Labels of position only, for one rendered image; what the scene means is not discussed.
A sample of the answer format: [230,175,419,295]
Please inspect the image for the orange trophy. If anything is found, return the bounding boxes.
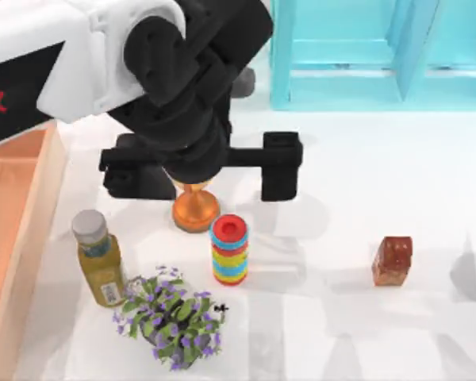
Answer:
[171,177,221,233]

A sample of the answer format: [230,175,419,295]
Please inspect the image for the grey rounded box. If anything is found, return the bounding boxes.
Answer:
[232,67,257,98]

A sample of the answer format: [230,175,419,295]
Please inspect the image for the yellow bottle with grey cap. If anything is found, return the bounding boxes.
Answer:
[71,210,128,309]

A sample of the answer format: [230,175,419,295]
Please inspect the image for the stack of coloured rings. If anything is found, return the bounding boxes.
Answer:
[209,214,252,287]

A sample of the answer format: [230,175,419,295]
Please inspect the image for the shallow salmon-coloured box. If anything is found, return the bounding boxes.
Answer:
[0,125,69,381]

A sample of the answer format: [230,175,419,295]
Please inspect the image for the light blue rack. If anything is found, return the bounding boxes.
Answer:
[269,0,476,113]

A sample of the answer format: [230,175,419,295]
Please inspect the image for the purple flowering plant pot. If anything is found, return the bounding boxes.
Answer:
[111,264,230,371]

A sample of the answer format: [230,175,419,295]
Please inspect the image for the brown bread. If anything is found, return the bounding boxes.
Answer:
[371,235,414,287]

